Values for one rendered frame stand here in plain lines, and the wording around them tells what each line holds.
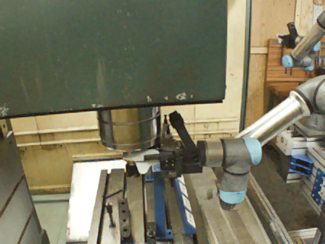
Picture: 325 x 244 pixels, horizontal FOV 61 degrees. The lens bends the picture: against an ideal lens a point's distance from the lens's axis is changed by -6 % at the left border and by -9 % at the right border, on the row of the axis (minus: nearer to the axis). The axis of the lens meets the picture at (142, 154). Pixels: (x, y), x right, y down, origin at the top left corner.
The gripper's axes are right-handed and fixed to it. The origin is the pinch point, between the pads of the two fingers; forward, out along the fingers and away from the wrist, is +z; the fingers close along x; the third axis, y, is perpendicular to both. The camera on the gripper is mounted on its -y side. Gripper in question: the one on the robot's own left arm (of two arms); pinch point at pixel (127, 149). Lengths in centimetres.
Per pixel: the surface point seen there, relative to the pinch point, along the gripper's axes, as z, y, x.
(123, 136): 0.2, -7.4, -7.9
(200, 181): -39, 65, 82
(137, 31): -3.8, -30.4, -12.5
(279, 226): -69, 62, 32
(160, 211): -10.0, 38.6, 21.7
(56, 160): 53, 57, 101
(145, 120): -4.8, -10.4, -6.8
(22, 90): 19.7, -20.7, -12.5
